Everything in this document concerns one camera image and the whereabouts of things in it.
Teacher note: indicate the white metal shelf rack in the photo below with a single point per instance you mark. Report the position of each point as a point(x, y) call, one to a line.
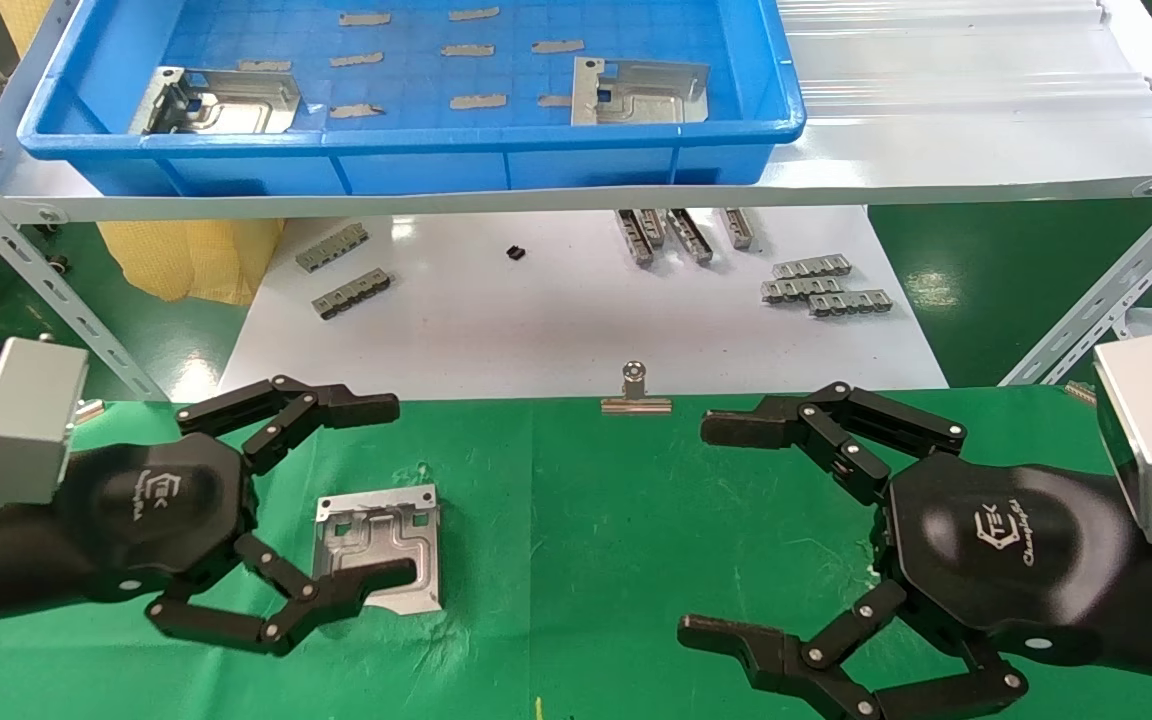
point(936, 100)

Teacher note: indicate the yellow cloth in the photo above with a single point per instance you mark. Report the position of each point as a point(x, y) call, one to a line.
point(186, 260)

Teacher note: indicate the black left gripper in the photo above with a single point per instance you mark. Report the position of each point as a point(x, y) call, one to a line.
point(156, 510)

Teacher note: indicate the grey metal rail part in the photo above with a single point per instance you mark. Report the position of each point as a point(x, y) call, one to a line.
point(634, 240)
point(654, 228)
point(691, 238)
point(739, 228)

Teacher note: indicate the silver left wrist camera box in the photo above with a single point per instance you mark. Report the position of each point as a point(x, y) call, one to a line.
point(26, 420)

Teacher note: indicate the grey metal connector strip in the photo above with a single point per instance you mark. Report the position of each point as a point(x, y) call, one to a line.
point(811, 267)
point(796, 290)
point(331, 250)
point(851, 304)
point(351, 296)

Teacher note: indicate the stamped sheet metal plate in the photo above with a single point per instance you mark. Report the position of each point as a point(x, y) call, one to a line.
point(646, 95)
point(376, 530)
point(236, 110)

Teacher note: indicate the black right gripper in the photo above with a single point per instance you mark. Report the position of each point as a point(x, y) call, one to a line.
point(1006, 545)

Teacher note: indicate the blue plastic bin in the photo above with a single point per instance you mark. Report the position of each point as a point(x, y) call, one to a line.
point(416, 165)

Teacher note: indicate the green table cloth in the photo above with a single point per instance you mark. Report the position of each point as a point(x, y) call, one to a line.
point(586, 550)

